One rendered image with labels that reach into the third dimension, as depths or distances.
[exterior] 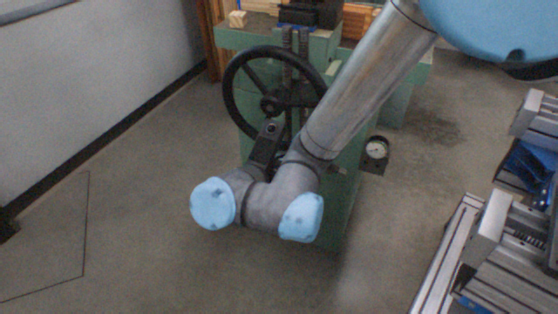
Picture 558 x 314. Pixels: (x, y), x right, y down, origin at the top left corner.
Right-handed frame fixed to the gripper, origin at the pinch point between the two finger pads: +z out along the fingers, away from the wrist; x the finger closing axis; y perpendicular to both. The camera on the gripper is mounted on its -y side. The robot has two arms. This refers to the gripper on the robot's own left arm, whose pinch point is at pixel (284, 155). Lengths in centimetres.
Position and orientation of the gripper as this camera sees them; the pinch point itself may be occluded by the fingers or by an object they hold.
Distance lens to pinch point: 78.8
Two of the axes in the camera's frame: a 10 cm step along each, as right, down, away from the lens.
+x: 9.2, 2.6, -2.9
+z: 3.4, -1.6, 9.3
